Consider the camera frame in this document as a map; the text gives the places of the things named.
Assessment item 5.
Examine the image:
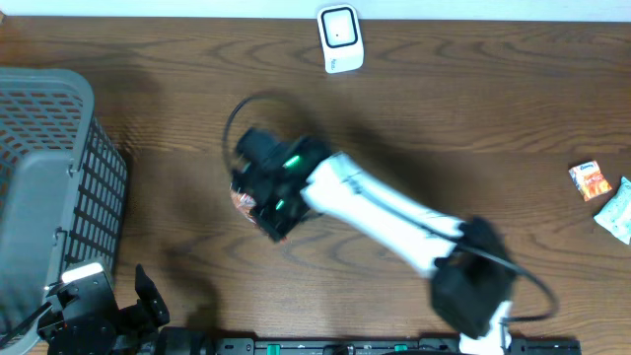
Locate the white wet wipes pack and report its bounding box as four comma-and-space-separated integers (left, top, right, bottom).
594, 177, 630, 246

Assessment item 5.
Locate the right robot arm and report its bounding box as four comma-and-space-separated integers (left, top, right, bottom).
231, 128, 517, 354

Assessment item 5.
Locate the grey plastic basket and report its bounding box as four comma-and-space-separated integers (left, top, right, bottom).
1, 67, 128, 354

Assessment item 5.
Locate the white barcode scanner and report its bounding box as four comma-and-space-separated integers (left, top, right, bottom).
316, 4, 365, 74

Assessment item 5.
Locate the orange snack packet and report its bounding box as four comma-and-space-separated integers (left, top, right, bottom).
568, 161, 612, 201

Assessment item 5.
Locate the red Top chocolate bar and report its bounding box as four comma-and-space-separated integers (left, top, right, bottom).
230, 182, 287, 243

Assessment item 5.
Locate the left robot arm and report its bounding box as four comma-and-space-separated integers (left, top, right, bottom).
37, 257, 170, 355

